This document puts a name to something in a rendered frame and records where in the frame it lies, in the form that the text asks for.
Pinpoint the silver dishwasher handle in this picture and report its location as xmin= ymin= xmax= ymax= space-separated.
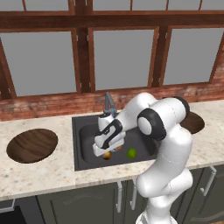
xmin=0 ymin=199 xmax=16 ymax=214

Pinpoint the silver cupboard handle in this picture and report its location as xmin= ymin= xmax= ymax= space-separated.
xmin=129 ymin=178 xmax=138 ymax=211
xmin=199 ymin=165 xmax=218 ymax=197
xmin=115 ymin=180 xmax=123 ymax=214

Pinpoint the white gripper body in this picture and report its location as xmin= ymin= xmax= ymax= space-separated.
xmin=92 ymin=136 xmax=127 ymax=158

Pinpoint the large brown wooden bowl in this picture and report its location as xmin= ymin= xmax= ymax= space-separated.
xmin=5 ymin=128 xmax=59 ymax=165

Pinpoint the grey sink faucet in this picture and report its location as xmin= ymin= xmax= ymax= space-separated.
xmin=103 ymin=91 xmax=118 ymax=116

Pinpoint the dark grey sink basin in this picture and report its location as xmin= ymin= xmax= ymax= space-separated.
xmin=71 ymin=113 xmax=161 ymax=172

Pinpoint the black dishwasher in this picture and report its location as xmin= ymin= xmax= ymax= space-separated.
xmin=0 ymin=196 xmax=45 ymax=224

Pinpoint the dark grey cupboard door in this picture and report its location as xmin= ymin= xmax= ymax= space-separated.
xmin=125 ymin=178 xmax=152 ymax=224
xmin=36 ymin=181 xmax=128 ymax=224
xmin=174 ymin=164 xmax=224 ymax=224

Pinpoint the green lime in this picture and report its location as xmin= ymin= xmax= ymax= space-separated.
xmin=126 ymin=148 xmax=138 ymax=160

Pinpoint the brown wooden window frame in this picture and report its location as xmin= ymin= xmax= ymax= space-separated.
xmin=0 ymin=0 xmax=224 ymax=102

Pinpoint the orange mango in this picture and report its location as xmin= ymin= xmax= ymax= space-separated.
xmin=102 ymin=150 xmax=113 ymax=161

